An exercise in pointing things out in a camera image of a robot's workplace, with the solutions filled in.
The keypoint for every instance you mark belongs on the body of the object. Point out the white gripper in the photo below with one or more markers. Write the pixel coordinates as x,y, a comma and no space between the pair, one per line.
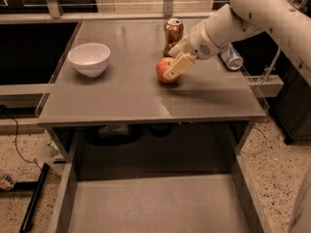
197,43

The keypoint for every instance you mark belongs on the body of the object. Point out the red apple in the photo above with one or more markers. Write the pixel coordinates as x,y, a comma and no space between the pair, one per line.
161,66

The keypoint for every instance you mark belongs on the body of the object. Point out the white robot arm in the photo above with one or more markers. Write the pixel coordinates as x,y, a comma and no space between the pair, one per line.
238,20

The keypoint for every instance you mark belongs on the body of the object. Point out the open grey top drawer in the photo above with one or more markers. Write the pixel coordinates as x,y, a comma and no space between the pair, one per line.
193,180

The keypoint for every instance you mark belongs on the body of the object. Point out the upright gold soda can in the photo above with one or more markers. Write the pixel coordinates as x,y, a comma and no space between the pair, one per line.
173,31

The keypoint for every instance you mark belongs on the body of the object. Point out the grey cabinet table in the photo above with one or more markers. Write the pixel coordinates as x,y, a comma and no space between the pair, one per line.
201,106

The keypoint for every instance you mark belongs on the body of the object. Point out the white bowl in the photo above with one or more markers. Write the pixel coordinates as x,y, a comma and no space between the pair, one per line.
90,59

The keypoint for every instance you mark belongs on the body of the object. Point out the black metal floor bar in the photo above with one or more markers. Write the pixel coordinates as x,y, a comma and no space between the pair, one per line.
36,189

